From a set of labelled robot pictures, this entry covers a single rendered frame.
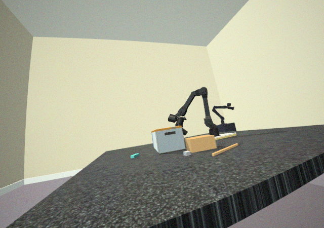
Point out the tan rectangular block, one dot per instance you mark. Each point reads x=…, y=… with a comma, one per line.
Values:
x=200, y=143

